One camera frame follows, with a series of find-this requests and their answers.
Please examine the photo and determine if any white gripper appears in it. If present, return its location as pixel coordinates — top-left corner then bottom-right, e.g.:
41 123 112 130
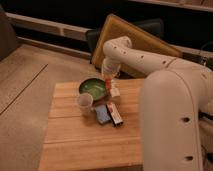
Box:
101 58 121 79

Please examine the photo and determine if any orange red pepper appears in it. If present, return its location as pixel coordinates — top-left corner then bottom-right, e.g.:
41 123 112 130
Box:
105 78 112 91

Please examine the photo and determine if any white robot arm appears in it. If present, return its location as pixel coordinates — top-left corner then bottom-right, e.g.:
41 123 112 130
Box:
102 36 213 171

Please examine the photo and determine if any green ceramic bowl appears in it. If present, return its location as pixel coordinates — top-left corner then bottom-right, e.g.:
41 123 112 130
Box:
79 78 107 101

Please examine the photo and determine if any white ceramic cup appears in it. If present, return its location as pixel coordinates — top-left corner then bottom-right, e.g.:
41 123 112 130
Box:
76 93 93 116

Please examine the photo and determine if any white cream bottle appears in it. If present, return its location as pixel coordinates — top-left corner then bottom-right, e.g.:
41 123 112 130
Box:
110 80 120 98

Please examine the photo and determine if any yellow cushion board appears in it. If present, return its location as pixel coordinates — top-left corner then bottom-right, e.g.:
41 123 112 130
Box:
92 14 183 78

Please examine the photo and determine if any dark red-white box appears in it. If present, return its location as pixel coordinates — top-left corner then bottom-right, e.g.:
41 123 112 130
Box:
107 102 123 126

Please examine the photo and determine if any dark chair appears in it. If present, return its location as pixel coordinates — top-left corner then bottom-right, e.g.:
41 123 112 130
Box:
85 18 164 54

